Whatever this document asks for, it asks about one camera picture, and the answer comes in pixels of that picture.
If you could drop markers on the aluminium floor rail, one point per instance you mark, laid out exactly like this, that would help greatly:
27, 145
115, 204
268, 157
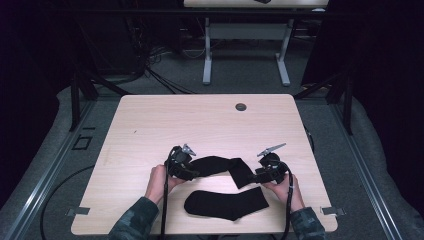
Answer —
366, 166
50, 166

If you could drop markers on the grey metal table bracket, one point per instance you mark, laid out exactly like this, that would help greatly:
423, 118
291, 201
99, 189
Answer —
331, 211
78, 211

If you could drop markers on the person's left hand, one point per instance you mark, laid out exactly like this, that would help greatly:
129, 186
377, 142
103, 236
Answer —
158, 183

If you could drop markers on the black metal frame stand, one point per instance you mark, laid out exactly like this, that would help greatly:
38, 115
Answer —
348, 106
76, 100

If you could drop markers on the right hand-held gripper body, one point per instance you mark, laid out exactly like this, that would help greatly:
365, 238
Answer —
271, 166

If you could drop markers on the black horizontal frame bar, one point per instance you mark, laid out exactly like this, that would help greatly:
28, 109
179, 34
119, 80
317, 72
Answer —
200, 12

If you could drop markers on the white-legged background desk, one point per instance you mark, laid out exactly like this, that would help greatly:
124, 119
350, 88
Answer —
246, 31

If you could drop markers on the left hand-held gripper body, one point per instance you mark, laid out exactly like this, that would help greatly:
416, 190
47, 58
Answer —
178, 163

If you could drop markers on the black sock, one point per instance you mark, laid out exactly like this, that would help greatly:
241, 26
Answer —
226, 203
230, 168

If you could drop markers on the person's right hand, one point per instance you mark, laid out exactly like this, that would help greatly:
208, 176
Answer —
286, 191

